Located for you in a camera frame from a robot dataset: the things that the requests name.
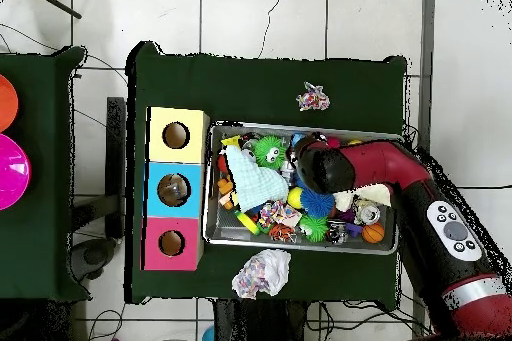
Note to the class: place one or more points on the mint green waffle cloth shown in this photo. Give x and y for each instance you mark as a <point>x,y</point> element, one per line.
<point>256,177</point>

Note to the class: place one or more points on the orange striped tiger toy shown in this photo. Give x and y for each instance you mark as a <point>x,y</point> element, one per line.
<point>282,233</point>

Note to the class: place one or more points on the cream waffle cloth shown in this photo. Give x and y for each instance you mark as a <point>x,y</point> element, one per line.
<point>374,194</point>

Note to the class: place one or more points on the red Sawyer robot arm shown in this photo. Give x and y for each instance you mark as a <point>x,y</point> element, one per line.
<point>392,165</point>

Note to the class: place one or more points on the wooden box with three holes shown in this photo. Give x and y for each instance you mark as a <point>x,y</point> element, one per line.
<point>157,197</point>

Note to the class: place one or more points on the green fuzzy toy with eyes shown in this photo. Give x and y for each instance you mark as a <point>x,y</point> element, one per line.
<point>270,150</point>

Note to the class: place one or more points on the grey robot toy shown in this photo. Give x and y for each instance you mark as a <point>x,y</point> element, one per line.
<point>287,166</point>

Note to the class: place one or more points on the red ball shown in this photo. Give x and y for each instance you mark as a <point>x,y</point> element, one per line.
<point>223,163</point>

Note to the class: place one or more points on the orange plastic building block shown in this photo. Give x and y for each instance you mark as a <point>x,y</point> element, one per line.
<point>228,190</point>

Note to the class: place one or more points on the yellow cheese wedge toy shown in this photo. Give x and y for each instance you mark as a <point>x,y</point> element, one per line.
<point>230,142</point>

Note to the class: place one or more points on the yellow ball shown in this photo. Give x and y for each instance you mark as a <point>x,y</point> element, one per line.
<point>294,198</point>

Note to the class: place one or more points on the blue spiky ball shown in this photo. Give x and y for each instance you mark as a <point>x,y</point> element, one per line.
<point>318,205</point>

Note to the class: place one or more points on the crushed silver can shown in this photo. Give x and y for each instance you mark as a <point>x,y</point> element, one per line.
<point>368,213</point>

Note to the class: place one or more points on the small orange basketball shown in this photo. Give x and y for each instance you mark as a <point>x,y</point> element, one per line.
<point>373,232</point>

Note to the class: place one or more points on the side table with green cloth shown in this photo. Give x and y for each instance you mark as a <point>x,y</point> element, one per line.
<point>40,229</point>

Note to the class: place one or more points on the pink bowl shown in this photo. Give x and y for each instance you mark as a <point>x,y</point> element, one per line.
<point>12,171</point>

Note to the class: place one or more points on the orange bowl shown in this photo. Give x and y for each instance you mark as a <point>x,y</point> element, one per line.
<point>6,102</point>

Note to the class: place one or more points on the black rod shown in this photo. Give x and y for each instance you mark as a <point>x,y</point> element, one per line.
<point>52,1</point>

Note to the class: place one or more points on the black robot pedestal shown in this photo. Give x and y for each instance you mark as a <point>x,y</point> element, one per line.
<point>256,325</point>

